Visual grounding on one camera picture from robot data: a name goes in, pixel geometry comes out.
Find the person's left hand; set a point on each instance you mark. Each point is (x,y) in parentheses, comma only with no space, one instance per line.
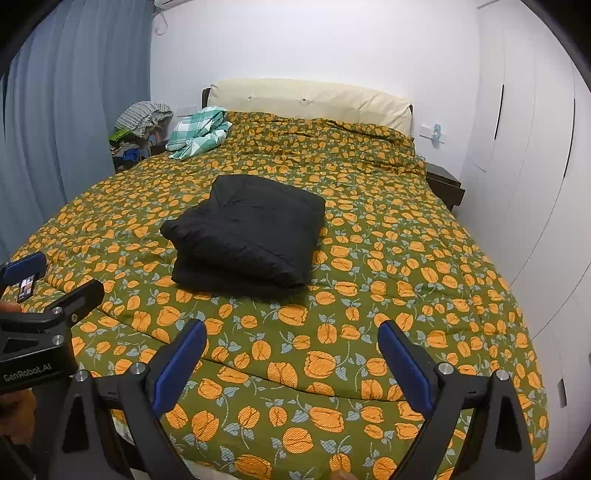
(16,415)

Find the cream padded headboard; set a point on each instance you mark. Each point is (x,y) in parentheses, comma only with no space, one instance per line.
(314,101)

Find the black padded jacket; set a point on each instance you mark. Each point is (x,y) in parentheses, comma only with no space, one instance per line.
(254,230)

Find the dark wooden nightstand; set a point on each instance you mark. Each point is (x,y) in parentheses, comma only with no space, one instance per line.
(444,184)

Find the green orange floral bedspread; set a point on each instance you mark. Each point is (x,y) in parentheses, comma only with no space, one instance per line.
(369,300)

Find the white wardrobe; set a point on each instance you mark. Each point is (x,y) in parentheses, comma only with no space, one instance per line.
(531,161)

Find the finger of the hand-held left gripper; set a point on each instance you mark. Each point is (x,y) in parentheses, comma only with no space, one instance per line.
(25,266)
(76,297)

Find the pile of clothes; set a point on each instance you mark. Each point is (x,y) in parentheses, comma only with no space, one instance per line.
(131,147)

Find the green plaid cloth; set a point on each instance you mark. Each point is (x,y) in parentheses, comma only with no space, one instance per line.
(198,131)

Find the grey checked cloth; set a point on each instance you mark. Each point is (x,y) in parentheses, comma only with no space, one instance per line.
(142,115)

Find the white air conditioner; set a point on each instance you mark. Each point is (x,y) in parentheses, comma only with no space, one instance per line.
(170,2)

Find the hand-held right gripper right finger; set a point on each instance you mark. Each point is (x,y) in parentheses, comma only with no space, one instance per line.
(404,357)

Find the blue curtain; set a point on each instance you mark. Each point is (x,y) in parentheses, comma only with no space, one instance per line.
(69,115)

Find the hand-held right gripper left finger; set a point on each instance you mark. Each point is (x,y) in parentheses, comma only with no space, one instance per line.
(182,360)

